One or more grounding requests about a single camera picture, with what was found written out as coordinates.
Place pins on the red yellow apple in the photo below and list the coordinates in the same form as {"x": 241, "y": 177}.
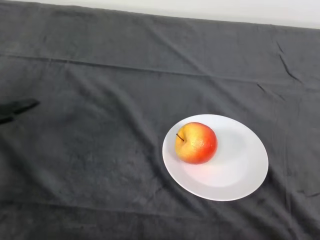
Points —
{"x": 196, "y": 143}

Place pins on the white round plate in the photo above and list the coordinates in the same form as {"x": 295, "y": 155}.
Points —
{"x": 225, "y": 170}

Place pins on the black cloth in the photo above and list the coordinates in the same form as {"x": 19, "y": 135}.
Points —
{"x": 140, "y": 82}

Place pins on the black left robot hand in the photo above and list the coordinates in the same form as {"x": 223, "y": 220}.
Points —
{"x": 15, "y": 106}

